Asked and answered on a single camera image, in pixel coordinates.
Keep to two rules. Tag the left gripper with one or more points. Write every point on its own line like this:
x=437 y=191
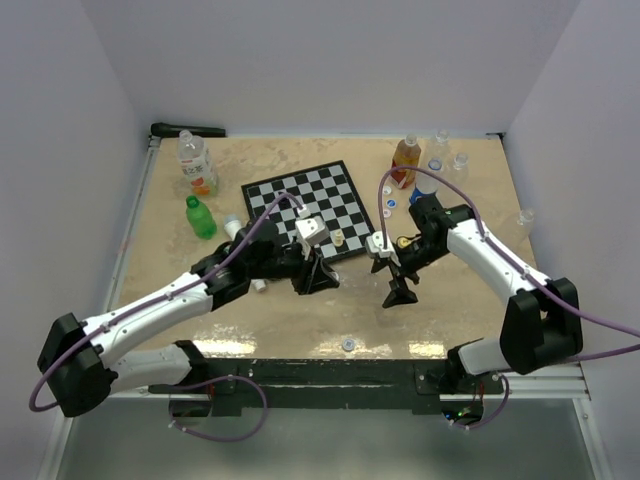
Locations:
x=313 y=274

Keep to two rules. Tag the green plastic bottle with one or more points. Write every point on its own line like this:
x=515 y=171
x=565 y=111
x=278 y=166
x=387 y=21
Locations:
x=200 y=218

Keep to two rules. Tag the white tube bottle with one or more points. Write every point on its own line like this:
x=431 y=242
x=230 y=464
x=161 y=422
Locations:
x=232 y=227

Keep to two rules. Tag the Pepsi label clear bottle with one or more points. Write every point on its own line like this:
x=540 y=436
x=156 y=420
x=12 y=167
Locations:
x=426 y=184

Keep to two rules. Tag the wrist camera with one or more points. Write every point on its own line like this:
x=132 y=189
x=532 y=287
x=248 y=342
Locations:
x=310 y=230
x=379 y=246

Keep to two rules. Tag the white QR code cap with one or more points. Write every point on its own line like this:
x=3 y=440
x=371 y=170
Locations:
x=348 y=344

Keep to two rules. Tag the clear bottle back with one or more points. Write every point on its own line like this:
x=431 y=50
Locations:
x=441 y=145

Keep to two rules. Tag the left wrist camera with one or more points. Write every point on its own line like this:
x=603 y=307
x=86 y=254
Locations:
x=310 y=230

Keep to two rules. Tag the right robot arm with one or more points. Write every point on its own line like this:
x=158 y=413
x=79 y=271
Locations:
x=540 y=326

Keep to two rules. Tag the clear crushed plastic bottle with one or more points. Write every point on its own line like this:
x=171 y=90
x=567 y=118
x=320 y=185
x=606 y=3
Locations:
x=518 y=227

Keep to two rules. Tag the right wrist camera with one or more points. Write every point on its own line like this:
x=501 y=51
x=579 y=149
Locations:
x=379 y=246

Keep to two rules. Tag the orange label tea bottle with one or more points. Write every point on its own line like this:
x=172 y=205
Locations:
x=196 y=163

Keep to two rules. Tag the black white chessboard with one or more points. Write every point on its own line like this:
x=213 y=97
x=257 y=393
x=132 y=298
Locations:
x=329 y=192

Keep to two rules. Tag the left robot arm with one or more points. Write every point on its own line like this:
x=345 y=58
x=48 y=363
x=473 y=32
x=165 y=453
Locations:
x=85 y=361

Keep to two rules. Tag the amber red label bottle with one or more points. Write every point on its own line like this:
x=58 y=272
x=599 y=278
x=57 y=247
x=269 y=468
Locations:
x=407 y=153

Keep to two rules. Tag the cream chess piece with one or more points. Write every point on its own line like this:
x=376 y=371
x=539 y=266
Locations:
x=338 y=238

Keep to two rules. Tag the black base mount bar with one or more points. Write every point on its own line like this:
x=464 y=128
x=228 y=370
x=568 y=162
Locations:
x=361 y=384

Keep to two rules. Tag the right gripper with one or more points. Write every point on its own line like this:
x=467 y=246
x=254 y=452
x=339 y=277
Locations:
x=400 y=293

